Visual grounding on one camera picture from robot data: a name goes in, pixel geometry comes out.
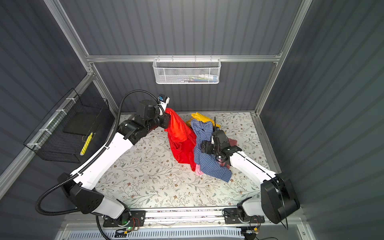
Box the red cloth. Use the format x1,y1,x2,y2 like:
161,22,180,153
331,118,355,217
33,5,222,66
165,108,196,172

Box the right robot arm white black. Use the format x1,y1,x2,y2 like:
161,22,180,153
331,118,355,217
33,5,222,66
197,130,301,224

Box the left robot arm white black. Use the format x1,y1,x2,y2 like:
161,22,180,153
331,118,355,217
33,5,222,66
62,95,171,219

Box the yellow cloth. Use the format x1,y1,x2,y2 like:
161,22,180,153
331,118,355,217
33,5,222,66
185,113,221,129

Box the pink cloth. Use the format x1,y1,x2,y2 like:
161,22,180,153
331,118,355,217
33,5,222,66
195,165,204,176

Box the blue checked shirt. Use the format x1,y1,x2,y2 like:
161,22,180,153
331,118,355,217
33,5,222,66
191,119,232,183

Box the items in white basket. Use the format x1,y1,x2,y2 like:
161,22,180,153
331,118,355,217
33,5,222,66
177,74,219,83

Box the yellow green marker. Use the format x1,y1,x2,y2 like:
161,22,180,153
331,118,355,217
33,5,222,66
80,132,94,156

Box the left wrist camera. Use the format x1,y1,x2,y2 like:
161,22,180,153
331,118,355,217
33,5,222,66
158,94,170,116

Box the black corrugated cable hose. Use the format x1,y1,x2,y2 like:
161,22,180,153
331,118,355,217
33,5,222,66
35,89,160,217

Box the white wire mesh basket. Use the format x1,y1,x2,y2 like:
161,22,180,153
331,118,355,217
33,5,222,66
153,59,222,85

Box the black wire mesh basket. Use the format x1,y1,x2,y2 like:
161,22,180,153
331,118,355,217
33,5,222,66
24,92,115,164

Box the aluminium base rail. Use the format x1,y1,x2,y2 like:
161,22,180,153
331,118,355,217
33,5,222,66
102,206,265,228

